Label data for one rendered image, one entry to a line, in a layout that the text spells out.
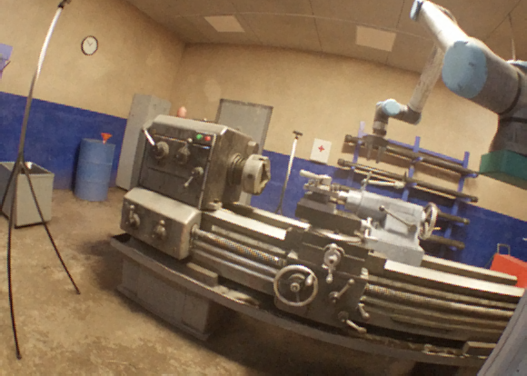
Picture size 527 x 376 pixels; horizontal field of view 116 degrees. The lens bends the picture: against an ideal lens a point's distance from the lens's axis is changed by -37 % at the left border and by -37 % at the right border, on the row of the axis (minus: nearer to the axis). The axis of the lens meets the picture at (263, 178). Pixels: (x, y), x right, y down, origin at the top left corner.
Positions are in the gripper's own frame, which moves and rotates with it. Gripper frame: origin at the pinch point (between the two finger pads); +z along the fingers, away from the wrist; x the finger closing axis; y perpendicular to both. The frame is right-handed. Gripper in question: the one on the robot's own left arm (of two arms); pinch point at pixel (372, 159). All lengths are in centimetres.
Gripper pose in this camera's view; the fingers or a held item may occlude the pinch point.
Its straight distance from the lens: 156.7
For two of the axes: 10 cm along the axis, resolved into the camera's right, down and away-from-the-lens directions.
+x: -9.6, -2.4, 1.2
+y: 1.4, -0.5, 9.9
